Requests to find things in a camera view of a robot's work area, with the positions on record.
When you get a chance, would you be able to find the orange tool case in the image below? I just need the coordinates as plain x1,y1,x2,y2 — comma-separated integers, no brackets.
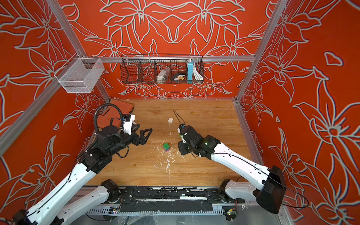
95,99,134,130

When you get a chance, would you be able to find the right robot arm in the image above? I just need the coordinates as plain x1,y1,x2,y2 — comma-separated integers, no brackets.
178,124,287,214

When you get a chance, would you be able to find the black item in basket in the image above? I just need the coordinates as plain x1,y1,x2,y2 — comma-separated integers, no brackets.
171,72,187,82

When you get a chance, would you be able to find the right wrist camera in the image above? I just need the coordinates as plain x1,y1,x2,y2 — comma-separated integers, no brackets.
178,124,193,143

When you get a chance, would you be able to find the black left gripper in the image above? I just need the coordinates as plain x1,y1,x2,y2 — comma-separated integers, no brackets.
109,122,153,157

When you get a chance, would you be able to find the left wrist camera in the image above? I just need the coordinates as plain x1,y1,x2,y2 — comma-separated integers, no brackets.
122,114,135,135

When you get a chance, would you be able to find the green lego brick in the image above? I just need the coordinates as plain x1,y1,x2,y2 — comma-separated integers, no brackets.
163,143,170,150

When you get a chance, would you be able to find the white cable bundle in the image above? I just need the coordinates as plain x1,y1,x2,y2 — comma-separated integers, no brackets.
193,67,204,83

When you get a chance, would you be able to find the black wire basket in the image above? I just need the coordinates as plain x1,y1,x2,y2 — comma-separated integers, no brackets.
120,54,205,84

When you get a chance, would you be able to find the white wire basket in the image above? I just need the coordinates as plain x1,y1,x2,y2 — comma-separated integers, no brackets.
55,58,105,93

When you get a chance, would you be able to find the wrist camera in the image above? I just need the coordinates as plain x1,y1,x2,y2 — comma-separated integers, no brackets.
122,114,135,135
178,124,193,143

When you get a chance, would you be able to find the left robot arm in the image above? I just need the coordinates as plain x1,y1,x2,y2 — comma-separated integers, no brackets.
12,124,152,225

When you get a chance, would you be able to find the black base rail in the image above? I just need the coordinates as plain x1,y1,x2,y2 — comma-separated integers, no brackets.
101,186,245,215

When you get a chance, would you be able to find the grey packet in basket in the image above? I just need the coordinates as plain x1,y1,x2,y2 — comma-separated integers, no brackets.
157,68,171,84

